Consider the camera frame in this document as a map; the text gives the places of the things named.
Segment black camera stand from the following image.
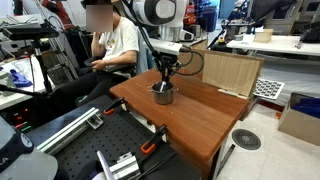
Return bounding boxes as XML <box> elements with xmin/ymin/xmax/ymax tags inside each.
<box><xmin>0</xmin><ymin>39</ymin><xmax>55</xmax><ymax>98</ymax></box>

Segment brown printed cardboard panel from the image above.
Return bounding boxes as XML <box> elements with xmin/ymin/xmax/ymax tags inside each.
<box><xmin>178</xmin><ymin>38</ymin><xmax>265</xmax><ymax>100</ymax></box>

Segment long white table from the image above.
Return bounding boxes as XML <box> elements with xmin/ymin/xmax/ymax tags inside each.
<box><xmin>226</xmin><ymin>33</ymin><xmax>320</xmax><ymax>58</ymax></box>

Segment silver stepladder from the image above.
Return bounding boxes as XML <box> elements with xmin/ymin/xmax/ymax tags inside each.
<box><xmin>43</xmin><ymin>33</ymin><xmax>80</xmax><ymax>84</ymax></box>

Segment forearm holding phone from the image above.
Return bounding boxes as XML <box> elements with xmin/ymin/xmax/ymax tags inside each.
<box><xmin>99</xmin><ymin>49</ymin><xmax>138</xmax><ymax>69</ymax></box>

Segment round metal floor drain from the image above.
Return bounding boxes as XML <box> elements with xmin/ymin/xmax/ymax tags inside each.
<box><xmin>231</xmin><ymin>128</ymin><xmax>263</xmax><ymax>152</ymax></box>

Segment black controller box with LEDs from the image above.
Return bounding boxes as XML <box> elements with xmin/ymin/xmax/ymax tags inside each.
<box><xmin>0</xmin><ymin>99</ymin><xmax>41</xmax><ymax>135</ymax></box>

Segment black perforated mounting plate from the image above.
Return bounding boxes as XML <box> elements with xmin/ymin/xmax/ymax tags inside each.
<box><xmin>24</xmin><ymin>94</ymin><xmax>203</xmax><ymax>180</ymax></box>

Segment white desk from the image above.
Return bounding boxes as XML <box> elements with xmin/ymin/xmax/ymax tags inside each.
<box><xmin>0</xmin><ymin>54</ymin><xmax>47</xmax><ymax>112</ymax></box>

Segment thick black cable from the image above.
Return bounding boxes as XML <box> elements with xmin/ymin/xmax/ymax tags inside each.
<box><xmin>120</xmin><ymin>0</ymin><xmax>166</xmax><ymax>69</ymax></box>

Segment black equipment case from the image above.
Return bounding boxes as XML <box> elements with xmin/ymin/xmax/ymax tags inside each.
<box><xmin>294</xmin><ymin>23</ymin><xmax>320</xmax><ymax>44</ymax></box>

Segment person in white T-shirt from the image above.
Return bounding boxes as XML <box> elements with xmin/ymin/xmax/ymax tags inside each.
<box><xmin>53</xmin><ymin>0</ymin><xmax>141</xmax><ymax>112</ymax></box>

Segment blue plastic object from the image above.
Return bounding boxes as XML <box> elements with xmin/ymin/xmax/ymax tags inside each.
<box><xmin>9</xmin><ymin>69</ymin><xmax>33</xmax><ymax>88</ymax></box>

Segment black stereo camera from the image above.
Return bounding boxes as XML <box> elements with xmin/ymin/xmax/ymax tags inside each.
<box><xmin>0</xmin><ymin>25</ymin><xmax>60</xmax><ymax>42</ymax></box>

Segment orange and black clamp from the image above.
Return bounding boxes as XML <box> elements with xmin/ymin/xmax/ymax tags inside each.
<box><xmin>103</xmin><ymin>97</ymin><xmax>127</xmax><ymax>117</ymax></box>
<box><xmin>139</xmin><ymin>124</ymin><xmax>168</xmax><ymax>155</ymax></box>

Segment thin black cable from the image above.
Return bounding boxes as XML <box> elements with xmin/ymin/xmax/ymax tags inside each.
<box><xmin>176</xmin><ymin>46</ymin><xmax>205</xmax><ymax>77</ymax></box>

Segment blue items in box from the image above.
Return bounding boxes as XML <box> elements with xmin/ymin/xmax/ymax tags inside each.
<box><xmin>291</xmin><ymin>96</ymin><xmax>320</xmax><ymax>119</ymax></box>

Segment grey metal table leg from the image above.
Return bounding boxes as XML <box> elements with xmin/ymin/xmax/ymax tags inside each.
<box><xmin>213</xmin><ymin>143</ymin><xmax>236</xmax><ymax>174</ymax></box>

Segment silver metal cup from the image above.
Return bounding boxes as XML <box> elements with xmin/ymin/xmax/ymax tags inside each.
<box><xmin>148</xmin><ymin>81</ymin><xmax>179</xmax><ymax>106</ymax></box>

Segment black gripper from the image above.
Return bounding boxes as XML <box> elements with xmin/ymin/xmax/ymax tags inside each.
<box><xmin>154</xmin><ymin>51</ymin><xmax>183</xmax><ymax>84</ymax></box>

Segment large cardboard box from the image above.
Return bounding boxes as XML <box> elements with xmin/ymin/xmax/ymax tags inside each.
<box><xmin>278</xmin><ymin>92</ymin><xmax>320</xmax><ymax>147</ymax></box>

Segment small wooden box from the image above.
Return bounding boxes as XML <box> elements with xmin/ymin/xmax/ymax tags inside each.
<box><xmin>253</xmin><ymin>28</ymin><xmax>275</xmax><ymax>44</ymax></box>

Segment short aluminium rail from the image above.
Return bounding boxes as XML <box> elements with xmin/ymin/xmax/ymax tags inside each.
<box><xmin>108</xmin><ymin>151</ymin><xmax>142</xmax><ymax>180</ymax></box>

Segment raised bare forearm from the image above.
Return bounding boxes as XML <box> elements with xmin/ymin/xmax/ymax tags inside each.
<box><xmin>91</xmin><ymin>31</ymin><xmax>108</xmax><ymax>58</ymax></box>

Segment black smartphone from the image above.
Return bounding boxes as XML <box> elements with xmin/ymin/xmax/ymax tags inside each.
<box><xmin>83</xmin><ymin>57</ymin><xmax>98</xmax><ymax>68</ymax></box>

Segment hand holding phone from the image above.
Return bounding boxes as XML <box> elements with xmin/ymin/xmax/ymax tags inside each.
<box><xmin>91</xmin><ymin>59</ymin><xmax>107</xmax><ymax>72</ymax></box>

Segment long aluminium rail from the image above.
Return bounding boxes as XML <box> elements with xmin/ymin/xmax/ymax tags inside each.
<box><xmin>35</xmin><ymin>106</ymin><xmax>105</xmax><ymax>156</ymax></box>

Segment checkerboard calibration board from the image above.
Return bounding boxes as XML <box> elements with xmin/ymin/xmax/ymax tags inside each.
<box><xmin>253</xmin><ymin>78</ymin><xmax>286</xmax><ymax>101</ymax></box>

